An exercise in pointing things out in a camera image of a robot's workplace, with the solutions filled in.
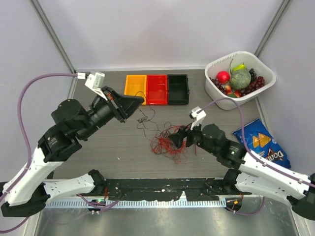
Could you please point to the black plastic bin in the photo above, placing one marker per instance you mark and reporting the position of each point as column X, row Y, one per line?
column 178, row 89

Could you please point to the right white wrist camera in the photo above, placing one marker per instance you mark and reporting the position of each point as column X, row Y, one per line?
column 198, row 115

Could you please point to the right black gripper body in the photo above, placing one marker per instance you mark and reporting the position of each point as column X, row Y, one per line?
column 195, row 136

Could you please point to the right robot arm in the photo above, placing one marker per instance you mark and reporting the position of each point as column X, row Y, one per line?
column 248, row 172

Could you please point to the red plastic bin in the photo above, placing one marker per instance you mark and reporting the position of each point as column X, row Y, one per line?
column 157, row 90

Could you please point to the red apple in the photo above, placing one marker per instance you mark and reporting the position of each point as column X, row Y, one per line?
column 223, row 77

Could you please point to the green melon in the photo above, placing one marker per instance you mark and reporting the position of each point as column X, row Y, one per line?
column 240, row 79

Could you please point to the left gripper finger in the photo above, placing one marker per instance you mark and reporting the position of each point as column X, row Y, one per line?
column 111, row 94
column 129, row 105

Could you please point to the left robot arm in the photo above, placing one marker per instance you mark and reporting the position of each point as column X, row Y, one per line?
column 72, row 125

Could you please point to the white plastic basket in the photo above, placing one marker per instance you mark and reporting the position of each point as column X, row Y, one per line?
column 233, row 60

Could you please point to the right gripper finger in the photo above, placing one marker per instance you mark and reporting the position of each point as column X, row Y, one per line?
column 177, row 138
column 183, row 129

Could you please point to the dark red grape bunch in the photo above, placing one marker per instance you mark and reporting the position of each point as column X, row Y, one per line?
column 258, row 83

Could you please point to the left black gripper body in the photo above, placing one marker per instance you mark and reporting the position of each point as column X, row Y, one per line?
column 105, row 110

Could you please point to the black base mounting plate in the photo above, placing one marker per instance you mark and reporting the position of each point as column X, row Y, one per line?
column 165, row 189

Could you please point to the small peach fruit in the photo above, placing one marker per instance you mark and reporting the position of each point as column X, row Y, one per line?
column 231, row 93

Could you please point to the yellow plastic bin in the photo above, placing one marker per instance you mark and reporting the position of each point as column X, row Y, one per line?
column 136, row 86

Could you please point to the white slotted cable duct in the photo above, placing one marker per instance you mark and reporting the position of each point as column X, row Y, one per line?
column 181, row 203

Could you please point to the yellow-green pear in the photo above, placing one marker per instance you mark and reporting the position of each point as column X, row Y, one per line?
column 239, row 67

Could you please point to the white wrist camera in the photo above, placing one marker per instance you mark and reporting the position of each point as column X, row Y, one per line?
column 93, row 81
column 198, row 115

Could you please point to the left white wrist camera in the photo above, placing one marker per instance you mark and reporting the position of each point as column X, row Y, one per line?
column 93, row 81

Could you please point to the blue Doritos chip bag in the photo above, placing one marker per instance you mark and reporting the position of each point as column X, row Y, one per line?
column 259, row 140

